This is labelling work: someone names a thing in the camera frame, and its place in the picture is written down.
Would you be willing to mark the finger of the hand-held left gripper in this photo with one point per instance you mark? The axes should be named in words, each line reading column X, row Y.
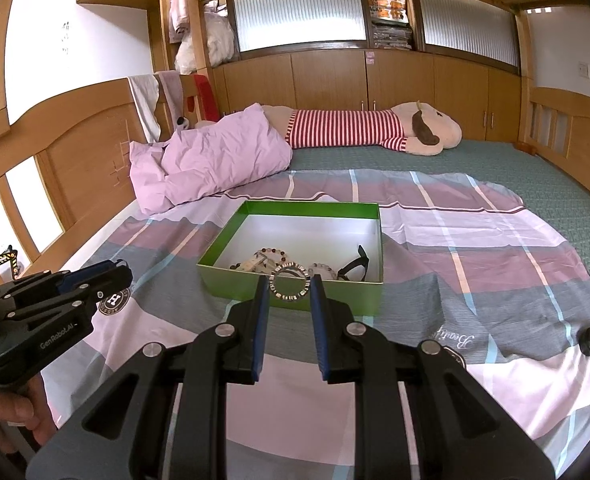
column 82, row 271
column 115, row 280

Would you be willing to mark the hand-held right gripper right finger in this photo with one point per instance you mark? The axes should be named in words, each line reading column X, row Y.
column 320, row 330

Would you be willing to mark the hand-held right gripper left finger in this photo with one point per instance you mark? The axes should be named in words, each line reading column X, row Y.
column 260, row 330

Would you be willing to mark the green cardboard box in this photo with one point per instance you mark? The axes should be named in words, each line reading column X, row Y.
column 325, row 295

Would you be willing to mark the person's left hand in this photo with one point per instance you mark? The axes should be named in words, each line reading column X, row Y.
column 5, row 407

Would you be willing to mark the yellow black striped object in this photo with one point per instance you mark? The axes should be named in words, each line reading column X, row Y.
column 6, row 260

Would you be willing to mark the wooden headboard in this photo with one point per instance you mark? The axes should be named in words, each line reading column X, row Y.
column 75, row 160

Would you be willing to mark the pink quilt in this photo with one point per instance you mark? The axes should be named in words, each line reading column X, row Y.
column 215, row 160

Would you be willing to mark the plaid bed sheet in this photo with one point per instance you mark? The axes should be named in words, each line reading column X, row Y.
column 475, row 260

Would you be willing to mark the small panda plush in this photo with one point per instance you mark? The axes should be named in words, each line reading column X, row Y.
column 182, row 122

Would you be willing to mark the white towel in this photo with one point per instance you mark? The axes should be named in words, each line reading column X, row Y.
column 145, row 105

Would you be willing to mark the pink towel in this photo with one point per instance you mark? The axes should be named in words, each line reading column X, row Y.
column 172, row 95

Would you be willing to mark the striped plush toy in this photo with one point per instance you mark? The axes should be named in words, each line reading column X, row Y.
column 345, row 127

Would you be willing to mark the red cloth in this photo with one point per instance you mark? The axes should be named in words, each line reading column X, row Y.
column 207, row 97

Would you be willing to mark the white stuffed bags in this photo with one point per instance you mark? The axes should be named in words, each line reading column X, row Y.
column 215, row 35

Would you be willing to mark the pink folded cloth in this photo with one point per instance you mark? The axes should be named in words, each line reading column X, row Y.
column 177, row 15

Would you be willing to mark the pink sticker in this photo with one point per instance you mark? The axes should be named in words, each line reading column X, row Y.
column 370, row 57

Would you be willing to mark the stack of newspapers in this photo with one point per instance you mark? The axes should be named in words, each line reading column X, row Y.
column 390, row 20

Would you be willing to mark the wide ribbed glass window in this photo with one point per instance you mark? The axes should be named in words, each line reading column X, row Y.
column 300, row 12

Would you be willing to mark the wooden footboard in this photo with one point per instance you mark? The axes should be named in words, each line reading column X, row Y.
column 575, row 125

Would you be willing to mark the narrow ribbed glass window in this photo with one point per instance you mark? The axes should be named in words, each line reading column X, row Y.
column 467, row 22

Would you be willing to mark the wooden wall cabinet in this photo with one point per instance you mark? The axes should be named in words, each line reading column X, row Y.
column 325, row 80

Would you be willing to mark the wall switch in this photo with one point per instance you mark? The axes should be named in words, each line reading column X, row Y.
column 583, row 69

